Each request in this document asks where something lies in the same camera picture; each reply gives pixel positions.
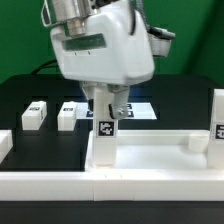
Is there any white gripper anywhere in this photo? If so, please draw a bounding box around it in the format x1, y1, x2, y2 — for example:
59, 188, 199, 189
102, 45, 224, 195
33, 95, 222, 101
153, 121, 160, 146
50, 3, 155, 120

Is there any white desk top tray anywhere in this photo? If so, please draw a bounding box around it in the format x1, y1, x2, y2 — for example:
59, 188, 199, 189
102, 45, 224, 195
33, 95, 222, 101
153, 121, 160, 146
85, 130, 224, 171

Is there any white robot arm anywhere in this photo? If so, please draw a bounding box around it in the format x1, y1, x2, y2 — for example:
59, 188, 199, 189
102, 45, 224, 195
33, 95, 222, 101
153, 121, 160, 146
41, 0, 154, 120

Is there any fiducial marker sheet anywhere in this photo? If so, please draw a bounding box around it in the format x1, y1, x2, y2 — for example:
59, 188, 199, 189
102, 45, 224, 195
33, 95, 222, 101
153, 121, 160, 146
76, 102, 157, 120

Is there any white block left edge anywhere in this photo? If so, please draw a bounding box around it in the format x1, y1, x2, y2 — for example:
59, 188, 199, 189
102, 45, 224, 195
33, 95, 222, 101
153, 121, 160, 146
0, 130, 13, 164

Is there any black cable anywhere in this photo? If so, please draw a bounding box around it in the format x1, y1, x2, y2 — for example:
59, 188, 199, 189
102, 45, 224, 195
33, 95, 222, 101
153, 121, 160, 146
30, 58, 61, 76

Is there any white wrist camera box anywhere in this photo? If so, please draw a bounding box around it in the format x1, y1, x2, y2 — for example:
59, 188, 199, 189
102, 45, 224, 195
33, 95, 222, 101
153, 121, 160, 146
147, 26, 176, 57

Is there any white front barrier wall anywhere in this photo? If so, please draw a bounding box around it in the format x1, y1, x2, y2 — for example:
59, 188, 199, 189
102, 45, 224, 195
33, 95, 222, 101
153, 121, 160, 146
0, 170, 224, 201

